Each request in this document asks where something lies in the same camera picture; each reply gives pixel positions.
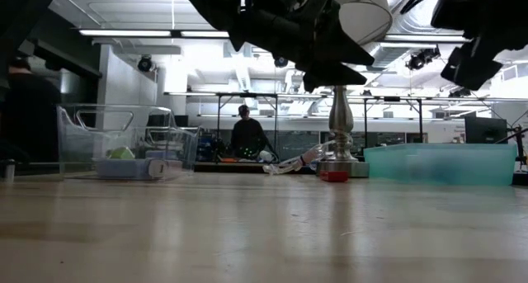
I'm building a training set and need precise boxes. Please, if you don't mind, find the person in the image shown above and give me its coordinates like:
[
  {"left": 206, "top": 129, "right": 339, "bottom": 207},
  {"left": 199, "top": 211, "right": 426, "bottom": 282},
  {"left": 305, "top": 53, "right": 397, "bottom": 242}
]
[
  {"left": 0, "top": 56, "right": 63, "bottom": 164},
  {"left": 229, "top": 104, "right": 276, "bottom": 160}
]

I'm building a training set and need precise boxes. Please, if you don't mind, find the black metal rig frame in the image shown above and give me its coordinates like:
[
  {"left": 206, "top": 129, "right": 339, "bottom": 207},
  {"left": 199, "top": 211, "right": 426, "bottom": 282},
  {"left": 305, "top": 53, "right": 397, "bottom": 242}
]
[
  {"left": 362, "top": 95, "right": 425, "bottom": 146},
  {"left": 214, "top": 92, "right": 280, "bottom": 152}
]

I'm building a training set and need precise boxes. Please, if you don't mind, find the long ceiling light bar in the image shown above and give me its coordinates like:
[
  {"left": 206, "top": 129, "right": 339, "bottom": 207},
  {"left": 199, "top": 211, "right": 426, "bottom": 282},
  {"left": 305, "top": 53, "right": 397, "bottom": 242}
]
[
  {"left": 383, "top": 34, "right": 469, "bottom": 43},
  {"left": 78, "top": 29, "right": 172, "bottom": 38},
  {"left": 180, "top": 30, "right": 230, "bottom": 39}
]

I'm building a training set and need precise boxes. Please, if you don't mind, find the black monitor stand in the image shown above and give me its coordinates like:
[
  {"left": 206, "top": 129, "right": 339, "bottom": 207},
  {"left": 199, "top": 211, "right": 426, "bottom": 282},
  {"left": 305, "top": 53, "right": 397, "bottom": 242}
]
[{"left": 484, "top": 124, "right": 528, "bottom": 187}]

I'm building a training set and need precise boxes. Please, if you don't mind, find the red digital clock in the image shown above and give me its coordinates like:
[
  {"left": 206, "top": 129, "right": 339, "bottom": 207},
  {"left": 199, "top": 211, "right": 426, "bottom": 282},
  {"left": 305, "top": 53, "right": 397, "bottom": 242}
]
[{"left": 319, "top": 170, "right": 350, "bottom": 183}]

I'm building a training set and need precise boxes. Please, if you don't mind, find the green charger block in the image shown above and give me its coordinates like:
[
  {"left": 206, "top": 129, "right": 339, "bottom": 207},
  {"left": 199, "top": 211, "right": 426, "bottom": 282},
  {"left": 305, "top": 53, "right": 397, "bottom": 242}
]
[{"left": 107, "top": 146, "right": 136, "bottom": 160}]

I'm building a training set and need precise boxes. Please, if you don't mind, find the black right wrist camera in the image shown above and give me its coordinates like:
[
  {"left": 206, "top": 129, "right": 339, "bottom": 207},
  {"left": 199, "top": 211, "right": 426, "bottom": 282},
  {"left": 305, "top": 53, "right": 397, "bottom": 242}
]
[{"left": 431, "top": 0, "right": 488, "bottom": 31}]

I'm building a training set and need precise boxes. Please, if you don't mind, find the white shade silver table lamp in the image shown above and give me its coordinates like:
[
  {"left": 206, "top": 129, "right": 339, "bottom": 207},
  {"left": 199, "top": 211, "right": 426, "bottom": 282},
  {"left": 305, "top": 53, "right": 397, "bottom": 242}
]
[{"left": 316, "top": 0, "right": 394, "bottom": 179}]

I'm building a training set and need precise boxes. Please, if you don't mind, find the translucent teal tray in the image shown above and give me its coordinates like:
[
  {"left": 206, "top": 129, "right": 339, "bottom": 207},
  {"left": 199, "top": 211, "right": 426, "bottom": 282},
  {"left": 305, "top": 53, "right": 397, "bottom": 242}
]
[{"left": 363, "top": 143, "right": 518, "bottom": 187}]

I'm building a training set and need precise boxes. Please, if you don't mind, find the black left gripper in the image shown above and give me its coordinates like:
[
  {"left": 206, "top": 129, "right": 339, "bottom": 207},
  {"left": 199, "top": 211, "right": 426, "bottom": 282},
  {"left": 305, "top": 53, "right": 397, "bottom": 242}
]
[{"left": 229, "top": 0, "right": 375, "bottom": 93}]

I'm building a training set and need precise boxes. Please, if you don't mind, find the small grey post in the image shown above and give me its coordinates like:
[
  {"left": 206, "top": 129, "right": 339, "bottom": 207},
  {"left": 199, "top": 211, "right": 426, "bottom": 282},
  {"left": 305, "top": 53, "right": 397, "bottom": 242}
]
[{"left": 0, "top": 158, "right": 17, "bottom": 183}]

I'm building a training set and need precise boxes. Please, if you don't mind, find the clear plastic bin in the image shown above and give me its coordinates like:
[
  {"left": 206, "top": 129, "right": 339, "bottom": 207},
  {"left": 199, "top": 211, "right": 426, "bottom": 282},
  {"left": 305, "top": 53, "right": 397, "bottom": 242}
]
[{"left": 56, "top": 103, "right": 202, "bottom": 182}]

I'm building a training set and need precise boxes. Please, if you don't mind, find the black office chair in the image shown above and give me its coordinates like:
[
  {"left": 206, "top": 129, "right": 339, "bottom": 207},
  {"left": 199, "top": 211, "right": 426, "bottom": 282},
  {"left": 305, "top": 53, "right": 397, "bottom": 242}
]
[{"left": 146, "top": 111, "right": 174, "bottom": 130}]

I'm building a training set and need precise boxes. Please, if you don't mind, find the clear bundled lamp cord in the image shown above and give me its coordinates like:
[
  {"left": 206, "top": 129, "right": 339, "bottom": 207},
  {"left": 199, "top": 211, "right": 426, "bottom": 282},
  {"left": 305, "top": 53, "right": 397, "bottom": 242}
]
[{"left": 262, "top": 140, "right": 335, "bottom": 176}]

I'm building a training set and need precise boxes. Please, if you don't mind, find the dark workbench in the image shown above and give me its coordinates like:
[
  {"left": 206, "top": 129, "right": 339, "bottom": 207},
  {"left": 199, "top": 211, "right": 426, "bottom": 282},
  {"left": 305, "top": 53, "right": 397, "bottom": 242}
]
[{"left": 193, "top": 161, "right": 318, "bottom": 175}]

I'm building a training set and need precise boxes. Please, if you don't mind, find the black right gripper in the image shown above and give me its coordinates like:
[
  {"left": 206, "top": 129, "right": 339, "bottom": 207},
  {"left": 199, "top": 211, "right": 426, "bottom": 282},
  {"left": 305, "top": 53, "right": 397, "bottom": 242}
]
[{"left": 440, "top": 0, "right": 528, "bottom": 92}]

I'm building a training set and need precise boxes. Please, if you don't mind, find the blue charger block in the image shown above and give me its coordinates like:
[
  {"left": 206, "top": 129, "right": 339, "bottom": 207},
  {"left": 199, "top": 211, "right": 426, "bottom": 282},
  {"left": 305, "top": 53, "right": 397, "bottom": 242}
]
[
  {"left": 96, "top": 158, "right": 152, "bottom": 181},
  {"left": 144, "top": 149, "right": 179, "bottom": 161}
]

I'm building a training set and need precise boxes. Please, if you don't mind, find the dark computer monitor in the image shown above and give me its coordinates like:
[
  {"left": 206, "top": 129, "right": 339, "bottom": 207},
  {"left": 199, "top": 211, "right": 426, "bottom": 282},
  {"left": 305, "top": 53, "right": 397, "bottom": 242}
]
[{"left": 464, "top": 116, "right": 509, "bottom": 145}]

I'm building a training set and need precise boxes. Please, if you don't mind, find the black ceiling spotlight cluster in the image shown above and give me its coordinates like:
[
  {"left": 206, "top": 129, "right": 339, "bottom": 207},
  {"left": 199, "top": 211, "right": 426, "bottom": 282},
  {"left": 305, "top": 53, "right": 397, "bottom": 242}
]
[{"left": 404, "top": 46, "right": 441, "bottom": 72}]

